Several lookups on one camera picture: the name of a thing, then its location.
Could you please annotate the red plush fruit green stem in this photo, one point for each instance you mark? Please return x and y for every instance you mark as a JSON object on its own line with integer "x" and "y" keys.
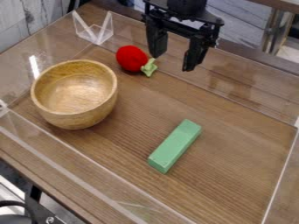
{"x": 134, "y": 61}

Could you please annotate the clear acrylic front wall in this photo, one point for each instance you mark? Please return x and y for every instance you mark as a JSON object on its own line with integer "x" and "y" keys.
{"x": 84, "y": 186}

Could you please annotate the clear acrylic corner bracket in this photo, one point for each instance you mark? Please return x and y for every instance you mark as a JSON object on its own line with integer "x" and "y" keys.
{"x": 96, "y": 34}

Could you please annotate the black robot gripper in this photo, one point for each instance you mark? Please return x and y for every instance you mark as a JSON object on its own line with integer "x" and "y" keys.
{"x": 185, "y": 18}

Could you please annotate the metal chair leg background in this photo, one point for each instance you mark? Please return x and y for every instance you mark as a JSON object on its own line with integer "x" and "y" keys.
{"x": 277, "y": 27}

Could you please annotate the green rectangular block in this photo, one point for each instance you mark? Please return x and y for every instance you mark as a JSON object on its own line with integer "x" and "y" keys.
{"x": 173, "y": 146}

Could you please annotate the wooden bowl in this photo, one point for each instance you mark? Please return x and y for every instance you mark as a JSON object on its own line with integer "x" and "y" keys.
{"x": 74, "y": 93}

